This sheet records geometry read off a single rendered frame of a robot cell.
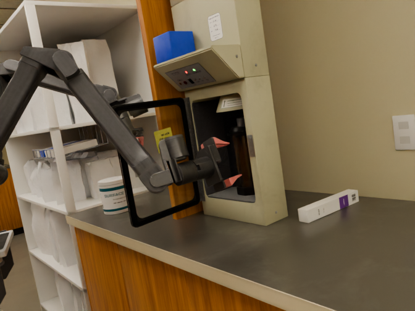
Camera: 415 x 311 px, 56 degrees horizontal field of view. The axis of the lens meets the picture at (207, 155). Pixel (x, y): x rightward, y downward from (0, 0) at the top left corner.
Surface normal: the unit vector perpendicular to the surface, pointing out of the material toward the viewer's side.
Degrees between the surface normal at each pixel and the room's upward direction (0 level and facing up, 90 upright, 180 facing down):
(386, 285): 0
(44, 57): 76
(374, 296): 0
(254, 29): 90
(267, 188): 90
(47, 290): 90
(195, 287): 90
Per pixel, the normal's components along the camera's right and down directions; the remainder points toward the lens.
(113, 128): 0.11, -0.12
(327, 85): -0.77, 0.19
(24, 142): 0.62, 0.00
